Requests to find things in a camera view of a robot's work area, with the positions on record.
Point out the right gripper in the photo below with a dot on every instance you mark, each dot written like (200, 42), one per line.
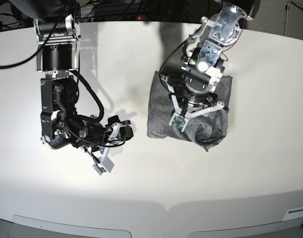
(101, 139)

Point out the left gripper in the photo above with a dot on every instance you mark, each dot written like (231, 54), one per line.
(192, 98)

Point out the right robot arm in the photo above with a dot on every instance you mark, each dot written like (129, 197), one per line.
(57, 25)

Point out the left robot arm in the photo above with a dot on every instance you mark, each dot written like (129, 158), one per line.
(193, 72)

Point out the black power strip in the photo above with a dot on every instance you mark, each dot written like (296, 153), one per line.
(151, 16)

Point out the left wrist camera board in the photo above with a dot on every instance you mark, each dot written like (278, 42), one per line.
(178, 122)

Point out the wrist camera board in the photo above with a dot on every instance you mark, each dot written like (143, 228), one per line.
(104, 167)
(178, 122)

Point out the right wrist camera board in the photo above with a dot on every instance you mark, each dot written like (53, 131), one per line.
(104, 167)

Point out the metal stand frame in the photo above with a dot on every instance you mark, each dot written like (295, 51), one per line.
(294, 19)

